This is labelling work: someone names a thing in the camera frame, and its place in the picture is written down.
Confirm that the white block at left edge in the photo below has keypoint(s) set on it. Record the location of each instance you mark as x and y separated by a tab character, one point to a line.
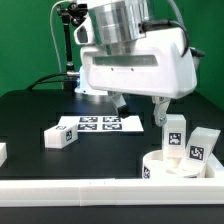
3	153

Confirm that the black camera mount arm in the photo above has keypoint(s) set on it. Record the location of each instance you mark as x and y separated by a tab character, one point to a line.
72	14

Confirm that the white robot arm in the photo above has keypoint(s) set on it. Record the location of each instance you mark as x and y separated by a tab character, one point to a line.
125	50

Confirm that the white obstacle wall frame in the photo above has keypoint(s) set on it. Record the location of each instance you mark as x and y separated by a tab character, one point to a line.
97	192

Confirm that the white sheet with markers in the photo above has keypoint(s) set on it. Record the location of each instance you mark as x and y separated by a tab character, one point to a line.
103	123

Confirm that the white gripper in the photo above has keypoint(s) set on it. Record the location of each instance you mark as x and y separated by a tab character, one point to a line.
158	65

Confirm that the white round stool seat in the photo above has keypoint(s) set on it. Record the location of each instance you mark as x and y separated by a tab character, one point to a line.
155	165

